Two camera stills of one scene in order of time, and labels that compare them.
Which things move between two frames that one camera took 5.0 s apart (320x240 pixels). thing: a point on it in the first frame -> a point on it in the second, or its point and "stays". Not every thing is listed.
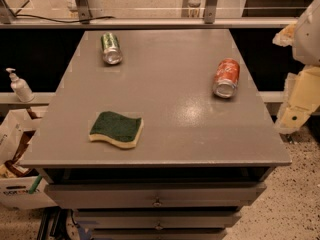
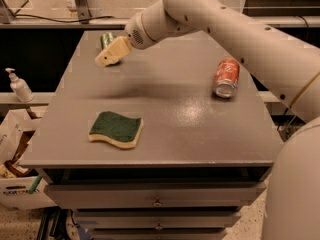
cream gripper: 308,39 -> 136,33
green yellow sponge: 115,128 stays
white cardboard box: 17,134 stays
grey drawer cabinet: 155,135 stays
